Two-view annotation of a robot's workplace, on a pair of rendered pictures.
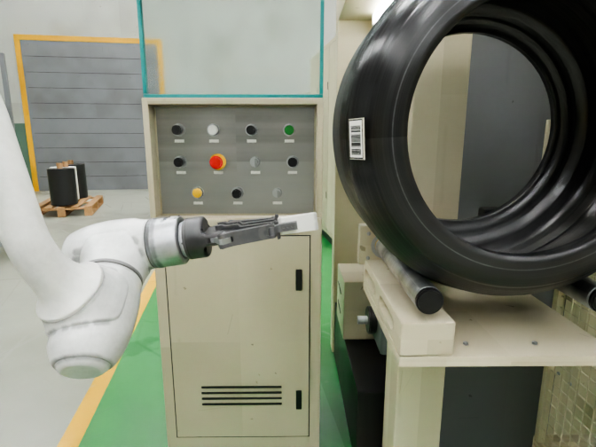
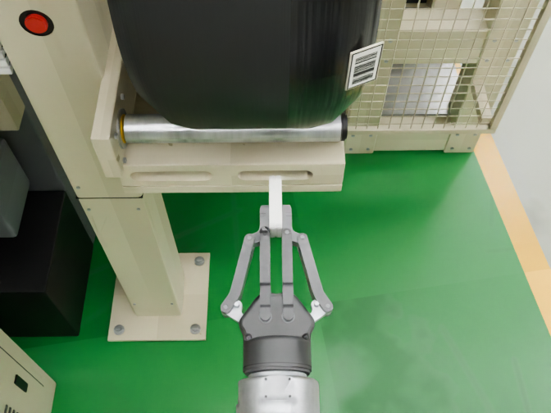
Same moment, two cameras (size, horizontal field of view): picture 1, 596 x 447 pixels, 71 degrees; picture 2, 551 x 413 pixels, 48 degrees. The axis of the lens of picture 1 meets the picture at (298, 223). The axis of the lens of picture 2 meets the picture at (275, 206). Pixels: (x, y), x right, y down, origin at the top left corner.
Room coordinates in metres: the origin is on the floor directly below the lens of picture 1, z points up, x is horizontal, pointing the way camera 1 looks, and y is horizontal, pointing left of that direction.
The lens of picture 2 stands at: (0.73, 0.40, 1.65)
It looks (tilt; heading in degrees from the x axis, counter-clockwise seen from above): 58 degrees down; 270
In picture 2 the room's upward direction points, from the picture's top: straight up
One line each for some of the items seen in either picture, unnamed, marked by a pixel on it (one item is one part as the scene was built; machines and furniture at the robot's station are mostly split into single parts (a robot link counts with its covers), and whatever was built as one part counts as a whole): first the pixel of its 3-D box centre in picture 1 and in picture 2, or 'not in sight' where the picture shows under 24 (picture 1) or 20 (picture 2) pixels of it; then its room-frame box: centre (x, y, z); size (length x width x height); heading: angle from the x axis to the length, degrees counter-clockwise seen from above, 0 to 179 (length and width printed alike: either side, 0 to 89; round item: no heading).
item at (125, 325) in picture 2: not in sight; (160, 294); (1.05, -0.33, 0.01); 0.27 x 0.27 x 0.02; 1
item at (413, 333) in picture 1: (399, 297); (231, 153); (0.80, -0.21, 0.83); 0.36 x 0.09 x 0.06; 1
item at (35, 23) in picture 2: not in sight; (37, 21); (1.05, -0.26, 1.06); 0.03 x 0.02 x 0.03; 1
